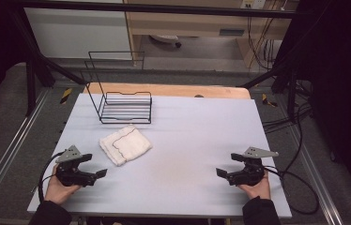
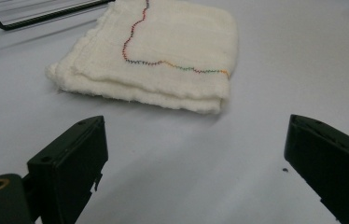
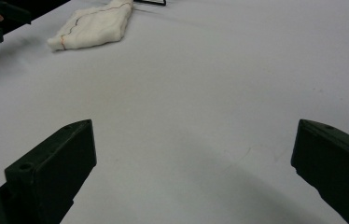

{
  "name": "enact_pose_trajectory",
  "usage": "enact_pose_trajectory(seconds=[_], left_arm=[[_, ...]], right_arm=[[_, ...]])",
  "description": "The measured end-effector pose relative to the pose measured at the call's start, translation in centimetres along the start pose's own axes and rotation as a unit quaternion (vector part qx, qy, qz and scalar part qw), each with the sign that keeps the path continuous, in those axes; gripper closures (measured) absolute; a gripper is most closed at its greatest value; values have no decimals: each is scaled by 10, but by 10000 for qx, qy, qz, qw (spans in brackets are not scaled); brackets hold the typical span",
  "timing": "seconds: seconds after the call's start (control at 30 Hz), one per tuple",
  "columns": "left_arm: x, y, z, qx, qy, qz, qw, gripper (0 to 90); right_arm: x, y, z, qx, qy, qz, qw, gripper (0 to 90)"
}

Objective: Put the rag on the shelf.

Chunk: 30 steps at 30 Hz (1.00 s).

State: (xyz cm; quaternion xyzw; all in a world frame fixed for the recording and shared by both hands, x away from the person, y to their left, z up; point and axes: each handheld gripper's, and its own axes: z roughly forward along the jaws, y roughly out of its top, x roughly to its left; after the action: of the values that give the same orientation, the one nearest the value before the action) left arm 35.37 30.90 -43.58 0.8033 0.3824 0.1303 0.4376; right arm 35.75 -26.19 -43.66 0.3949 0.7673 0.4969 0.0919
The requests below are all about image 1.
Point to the black metal frame bar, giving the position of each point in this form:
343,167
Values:
164,8

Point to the aluminium floor rail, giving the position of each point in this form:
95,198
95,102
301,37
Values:
317,175
11,146

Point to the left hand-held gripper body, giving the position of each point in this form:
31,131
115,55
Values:
70,176

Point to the black metal frame strut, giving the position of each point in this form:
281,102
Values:
277,73
51,67

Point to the white cabinet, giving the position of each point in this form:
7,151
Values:
76,34

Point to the white wall socket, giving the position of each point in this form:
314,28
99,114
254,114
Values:
253,3

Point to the white power strip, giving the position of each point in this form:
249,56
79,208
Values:
164,38

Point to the light wooden desk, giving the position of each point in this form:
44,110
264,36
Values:
195,23

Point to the white towel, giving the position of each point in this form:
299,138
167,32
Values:
125,145

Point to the person's left hand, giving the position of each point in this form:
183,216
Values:
58,193

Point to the wooden table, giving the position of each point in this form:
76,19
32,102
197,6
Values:
170,90

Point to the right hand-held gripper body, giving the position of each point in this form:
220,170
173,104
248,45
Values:
250,175

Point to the person's right hand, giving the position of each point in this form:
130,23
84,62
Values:
258,190

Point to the yellow black tape strip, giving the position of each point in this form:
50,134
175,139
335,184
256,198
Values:
65,96
269,100

